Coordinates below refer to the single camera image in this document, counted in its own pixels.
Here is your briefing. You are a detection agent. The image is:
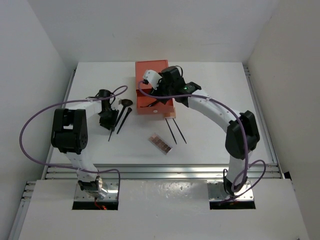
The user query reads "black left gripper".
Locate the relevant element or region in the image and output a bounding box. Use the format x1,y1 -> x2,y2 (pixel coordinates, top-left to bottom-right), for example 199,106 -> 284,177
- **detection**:
97,106 -> 119,130

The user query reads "black fan brush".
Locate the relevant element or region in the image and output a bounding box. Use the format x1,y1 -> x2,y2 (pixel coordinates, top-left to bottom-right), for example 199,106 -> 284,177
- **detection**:
115,99 -> 133,127

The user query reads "black round blush brush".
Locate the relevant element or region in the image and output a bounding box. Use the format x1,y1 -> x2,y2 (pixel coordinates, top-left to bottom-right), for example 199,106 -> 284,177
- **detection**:
116,107 -> 132,134

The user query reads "orange drawer organizer box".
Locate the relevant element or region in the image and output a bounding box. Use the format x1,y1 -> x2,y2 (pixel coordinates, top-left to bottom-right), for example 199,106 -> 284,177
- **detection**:
135,59 -> 176,118

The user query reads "orange drawer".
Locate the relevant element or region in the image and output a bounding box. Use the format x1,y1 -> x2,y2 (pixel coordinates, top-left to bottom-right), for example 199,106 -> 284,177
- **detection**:
136,89 -> 176,118

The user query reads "long clear eyeshadow palette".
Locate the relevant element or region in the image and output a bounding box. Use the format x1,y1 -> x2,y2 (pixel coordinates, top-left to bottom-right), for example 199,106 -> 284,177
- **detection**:
148,133 -> 172,155

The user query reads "black angled powder brush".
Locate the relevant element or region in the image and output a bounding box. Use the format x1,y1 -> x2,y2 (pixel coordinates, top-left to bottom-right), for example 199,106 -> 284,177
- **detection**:
140,99 -> 161,108

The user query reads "small square copper palette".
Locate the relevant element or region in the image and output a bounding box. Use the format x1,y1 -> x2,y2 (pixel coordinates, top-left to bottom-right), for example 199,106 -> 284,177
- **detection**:
163,112 -> 176,119

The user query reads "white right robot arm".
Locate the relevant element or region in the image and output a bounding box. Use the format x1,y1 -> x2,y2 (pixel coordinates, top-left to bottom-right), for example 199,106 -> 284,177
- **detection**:
143,66 -> 260,196

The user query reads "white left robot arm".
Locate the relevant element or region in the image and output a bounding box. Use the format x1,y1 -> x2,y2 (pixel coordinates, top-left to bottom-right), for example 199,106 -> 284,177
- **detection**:
51,89 -> 119,200

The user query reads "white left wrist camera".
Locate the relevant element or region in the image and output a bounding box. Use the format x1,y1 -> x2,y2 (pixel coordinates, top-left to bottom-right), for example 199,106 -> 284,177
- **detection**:
112,100 -> 122,111

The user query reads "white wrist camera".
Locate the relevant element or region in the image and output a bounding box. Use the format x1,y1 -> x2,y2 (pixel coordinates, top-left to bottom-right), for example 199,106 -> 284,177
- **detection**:
112,100 -> 122,111
142,69 -> 162,90

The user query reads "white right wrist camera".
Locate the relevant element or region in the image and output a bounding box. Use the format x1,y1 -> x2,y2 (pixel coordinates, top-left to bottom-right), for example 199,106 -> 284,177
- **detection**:
142,69 -> 162,90

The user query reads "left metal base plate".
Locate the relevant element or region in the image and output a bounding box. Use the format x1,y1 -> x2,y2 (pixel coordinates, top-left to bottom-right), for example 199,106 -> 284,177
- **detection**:
73,180 -> 119,202

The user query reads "metal base plate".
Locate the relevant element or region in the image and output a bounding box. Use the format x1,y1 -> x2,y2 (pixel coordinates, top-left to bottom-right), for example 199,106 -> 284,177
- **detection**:
207,180 -> 256,202
73,180 -> 119,202

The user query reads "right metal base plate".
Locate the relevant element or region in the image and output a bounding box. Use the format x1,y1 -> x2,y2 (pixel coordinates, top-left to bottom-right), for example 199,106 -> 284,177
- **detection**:
207,180 -> 256,202

